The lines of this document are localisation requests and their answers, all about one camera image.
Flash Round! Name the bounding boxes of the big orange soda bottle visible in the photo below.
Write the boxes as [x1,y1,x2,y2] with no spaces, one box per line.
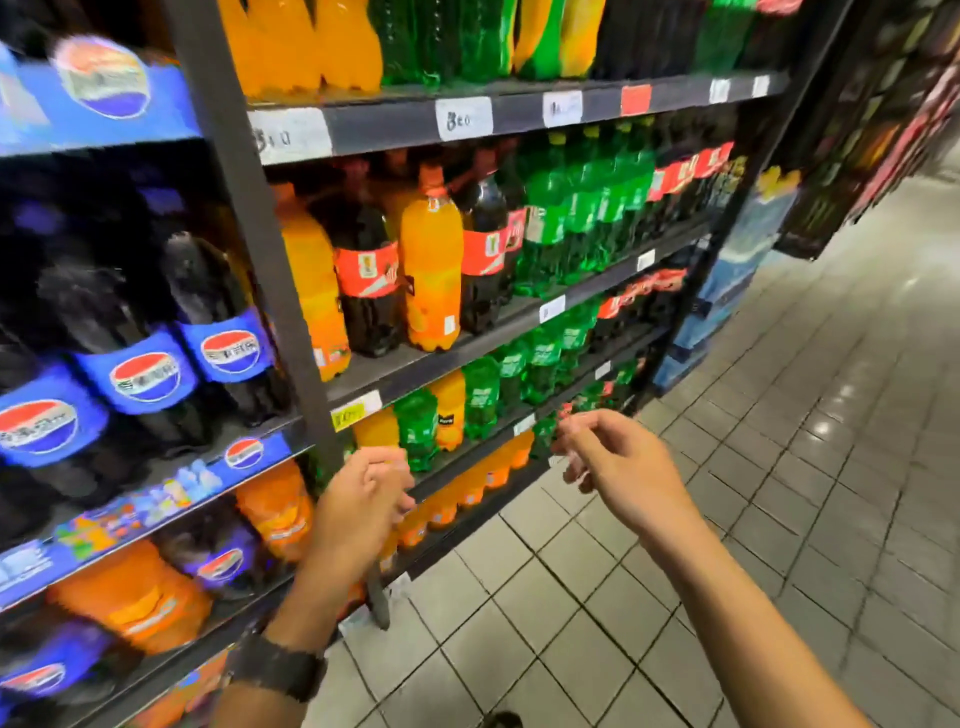
[271,182,354,384]
[46,538,217,658]
[398,163,466,354]
[234,458,316,565]

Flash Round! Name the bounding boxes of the yellow price tag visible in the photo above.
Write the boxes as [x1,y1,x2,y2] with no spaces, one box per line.
[329,389,384,433]

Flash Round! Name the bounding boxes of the black metal shelf rack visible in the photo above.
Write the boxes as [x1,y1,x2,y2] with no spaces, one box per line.
[0,0,856,728]

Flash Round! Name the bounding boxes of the row of red-label cola bottles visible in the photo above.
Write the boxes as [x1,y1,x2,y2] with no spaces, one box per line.
[643,140,740,243]

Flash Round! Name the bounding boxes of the row of yellow-capped green bottles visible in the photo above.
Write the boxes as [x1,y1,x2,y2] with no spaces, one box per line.
[515,118,663,300]

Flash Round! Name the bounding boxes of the row of large cola bottles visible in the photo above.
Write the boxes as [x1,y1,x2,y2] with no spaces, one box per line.
[0,187,295,549]

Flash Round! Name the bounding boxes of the person's left hand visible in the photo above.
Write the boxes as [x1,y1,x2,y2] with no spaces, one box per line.
[303,446,418,595]

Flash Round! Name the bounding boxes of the slim blue shelf banner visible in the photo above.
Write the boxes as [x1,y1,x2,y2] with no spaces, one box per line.
[0,431,295,610]

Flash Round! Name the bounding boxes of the yellow-green soda bottle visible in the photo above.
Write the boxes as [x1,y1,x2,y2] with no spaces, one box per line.
[513,0,568,80]

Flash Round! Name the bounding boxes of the big blue-label cola bottle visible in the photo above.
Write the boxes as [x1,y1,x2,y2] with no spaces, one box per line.
[153,513,265,603]
[0,614,145,725]

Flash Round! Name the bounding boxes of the person's right hand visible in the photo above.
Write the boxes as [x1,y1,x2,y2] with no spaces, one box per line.
[551,408,695,549]

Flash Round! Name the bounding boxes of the blue printed shelf banner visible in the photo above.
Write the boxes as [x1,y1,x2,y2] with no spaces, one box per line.
[0,33,202,157]

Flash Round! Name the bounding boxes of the grey perforated-band wristwatch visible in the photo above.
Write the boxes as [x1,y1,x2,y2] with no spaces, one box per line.
[224,633,329,704]

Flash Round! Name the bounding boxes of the person's left forearm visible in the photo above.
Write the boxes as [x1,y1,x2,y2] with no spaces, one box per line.
[212,573,369,728]

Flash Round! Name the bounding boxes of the row of orange soda bottles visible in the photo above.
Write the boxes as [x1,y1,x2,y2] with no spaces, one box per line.
[337,482,460,620]

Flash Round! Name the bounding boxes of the person's right forearm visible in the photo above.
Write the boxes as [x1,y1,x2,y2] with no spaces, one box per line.
[641,502,875,728]

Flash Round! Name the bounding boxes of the light green soda bottle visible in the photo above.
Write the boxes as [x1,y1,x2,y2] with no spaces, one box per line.
[461,354,504,442]

